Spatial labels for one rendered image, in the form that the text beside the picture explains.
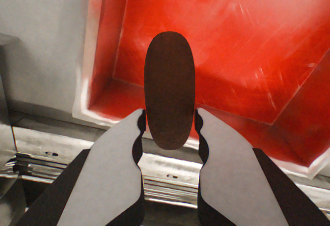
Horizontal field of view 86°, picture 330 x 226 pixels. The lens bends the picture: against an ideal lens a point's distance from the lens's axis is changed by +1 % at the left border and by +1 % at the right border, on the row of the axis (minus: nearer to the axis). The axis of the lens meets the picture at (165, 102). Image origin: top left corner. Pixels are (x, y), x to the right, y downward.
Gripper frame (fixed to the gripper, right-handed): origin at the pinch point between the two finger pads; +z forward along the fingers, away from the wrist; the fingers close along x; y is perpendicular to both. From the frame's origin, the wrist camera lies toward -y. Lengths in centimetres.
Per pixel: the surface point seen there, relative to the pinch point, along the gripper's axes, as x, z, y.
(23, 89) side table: -24.7, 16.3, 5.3
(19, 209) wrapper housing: -31.1, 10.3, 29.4
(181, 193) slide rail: 2.1, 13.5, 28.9
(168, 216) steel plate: -0.9, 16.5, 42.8
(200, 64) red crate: 4.7, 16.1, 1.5
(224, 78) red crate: 8.6, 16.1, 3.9
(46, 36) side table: -17.8, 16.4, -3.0
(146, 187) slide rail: -5.2, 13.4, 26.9
